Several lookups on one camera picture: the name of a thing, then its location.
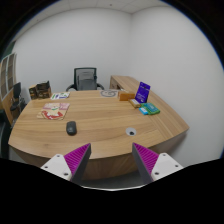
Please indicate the yellow small box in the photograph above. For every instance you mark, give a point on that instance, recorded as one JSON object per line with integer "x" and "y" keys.
{"x": 134, "y": 103}

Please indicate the red pink mouse pad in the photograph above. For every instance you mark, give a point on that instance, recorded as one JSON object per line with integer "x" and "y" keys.
{"x": 53, "y": 111}

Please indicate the black visitor chair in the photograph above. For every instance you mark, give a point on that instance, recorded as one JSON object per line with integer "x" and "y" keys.
{"x": 18, "y": 102}

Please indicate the blue small box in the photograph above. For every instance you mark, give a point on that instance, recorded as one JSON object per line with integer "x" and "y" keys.
{"x": 143, "y": 111}

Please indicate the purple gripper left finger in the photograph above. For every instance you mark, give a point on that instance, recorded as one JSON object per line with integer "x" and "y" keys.
{"x": 71, "y": 166}

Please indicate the green flat box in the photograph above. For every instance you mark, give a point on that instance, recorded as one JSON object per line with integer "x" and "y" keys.
{"x": 150, "y": 108}

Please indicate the black computer mouse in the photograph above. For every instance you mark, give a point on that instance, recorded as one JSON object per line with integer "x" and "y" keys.
{"x": 71, "y": 128}

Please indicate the orange brown box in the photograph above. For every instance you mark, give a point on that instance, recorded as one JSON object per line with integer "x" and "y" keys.
{"x": 125, "y": 96}

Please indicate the desk cable grommet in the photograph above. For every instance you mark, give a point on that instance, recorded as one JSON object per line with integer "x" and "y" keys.
{"x": 131, "y": 131}

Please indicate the purple standing sign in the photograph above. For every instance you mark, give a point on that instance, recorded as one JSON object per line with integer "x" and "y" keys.
{"x": 142, "y": 92}

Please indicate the dark printed cardboard box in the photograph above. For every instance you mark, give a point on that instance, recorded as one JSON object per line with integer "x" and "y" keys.
{"x": 43, "y": 89}

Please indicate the wooden glass door bookcase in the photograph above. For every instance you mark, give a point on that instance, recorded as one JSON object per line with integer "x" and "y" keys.
{"x": 7, "y": 81}

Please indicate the white green leaflet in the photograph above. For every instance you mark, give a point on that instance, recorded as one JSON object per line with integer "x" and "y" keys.
{"x": 62, "y": 95}

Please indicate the wooden side cabinet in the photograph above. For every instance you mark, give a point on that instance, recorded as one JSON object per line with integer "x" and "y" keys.
{"x": 124, "y": 82}

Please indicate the small brown cardboard box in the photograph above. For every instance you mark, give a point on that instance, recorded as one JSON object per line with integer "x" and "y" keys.
{"x": 33, "y": 92}

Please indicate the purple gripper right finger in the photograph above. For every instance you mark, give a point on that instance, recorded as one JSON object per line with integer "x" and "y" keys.
{"x": 153, "y": 166}

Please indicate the grey mesh office chair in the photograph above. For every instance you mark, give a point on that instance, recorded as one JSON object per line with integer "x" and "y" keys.
{"x": 85, "y": 78}

